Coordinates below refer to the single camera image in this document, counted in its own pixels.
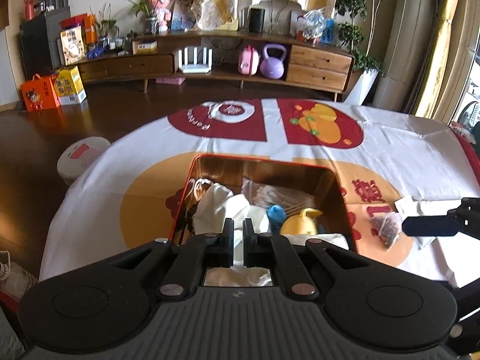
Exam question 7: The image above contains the white knitted sock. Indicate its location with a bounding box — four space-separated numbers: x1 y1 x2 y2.
247 205 269 233
193 183 251 235

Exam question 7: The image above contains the orange rubber duck toy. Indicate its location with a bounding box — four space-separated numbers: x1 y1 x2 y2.
280 208 323 236

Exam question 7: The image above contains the clear packet with paper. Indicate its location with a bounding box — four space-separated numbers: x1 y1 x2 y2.
394 196 439 250

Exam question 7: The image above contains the tea bag sachet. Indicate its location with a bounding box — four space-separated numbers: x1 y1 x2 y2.
371 212 402 250

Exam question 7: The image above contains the red metal tin box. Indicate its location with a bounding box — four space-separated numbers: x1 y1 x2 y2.
170 154 357 251

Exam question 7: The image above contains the white printed tablecloth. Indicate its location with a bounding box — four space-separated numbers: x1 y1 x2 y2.
40 99 479 287

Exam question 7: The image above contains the white round stool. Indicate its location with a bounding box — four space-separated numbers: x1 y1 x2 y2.
56 136 111 185

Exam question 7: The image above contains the purple kettlebell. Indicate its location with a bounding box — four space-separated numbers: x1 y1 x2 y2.
260 43 287 80

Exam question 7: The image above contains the pink toy backpack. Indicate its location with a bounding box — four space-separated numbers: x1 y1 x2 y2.
238 45 260 76

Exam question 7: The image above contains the white wifi router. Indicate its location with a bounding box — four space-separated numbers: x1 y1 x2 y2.
176 46 212 74

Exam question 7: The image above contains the wooden TV console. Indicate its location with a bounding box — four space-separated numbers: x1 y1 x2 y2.
78 31 355 96

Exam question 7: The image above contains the blue plastic bag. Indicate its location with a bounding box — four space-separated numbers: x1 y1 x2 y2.
320 19 335 45

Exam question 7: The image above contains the yellow carton box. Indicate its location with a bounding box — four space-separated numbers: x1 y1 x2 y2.
55 66 86 106

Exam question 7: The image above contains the clear bag of snacks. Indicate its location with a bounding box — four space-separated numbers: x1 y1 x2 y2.
297 8 327 42

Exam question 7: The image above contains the orange gift box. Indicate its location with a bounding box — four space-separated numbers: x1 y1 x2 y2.
20 74 60 112

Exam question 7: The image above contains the black cylinder speaker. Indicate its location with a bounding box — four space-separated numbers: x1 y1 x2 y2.
248 7 265 33

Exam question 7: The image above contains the green potted tree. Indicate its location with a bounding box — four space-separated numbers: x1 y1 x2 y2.
334 0 386 106

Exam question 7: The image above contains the white snack box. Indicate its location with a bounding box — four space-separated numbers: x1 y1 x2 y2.
60 25 86 65

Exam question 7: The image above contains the black mini fridge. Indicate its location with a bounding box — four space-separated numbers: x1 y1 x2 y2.
20 7 71 80

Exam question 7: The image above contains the pink plush doll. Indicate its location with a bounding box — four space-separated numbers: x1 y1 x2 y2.
148 0 172 33

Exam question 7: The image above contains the red thermos bottle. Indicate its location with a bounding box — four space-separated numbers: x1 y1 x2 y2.
24 0 35 21

